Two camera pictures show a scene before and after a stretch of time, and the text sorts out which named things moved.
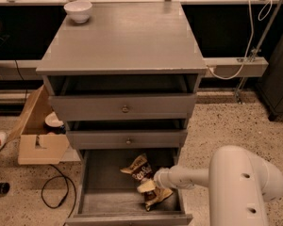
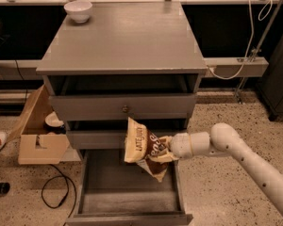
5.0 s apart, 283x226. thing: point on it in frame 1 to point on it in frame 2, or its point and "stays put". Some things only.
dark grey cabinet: [276, 88] stays put
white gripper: [163, 177] to [181, 146]
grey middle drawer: [127, 138] stays put
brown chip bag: [141, 169] to [141, 144]
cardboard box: [36, 145] stays put
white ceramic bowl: [78, 10] stays put
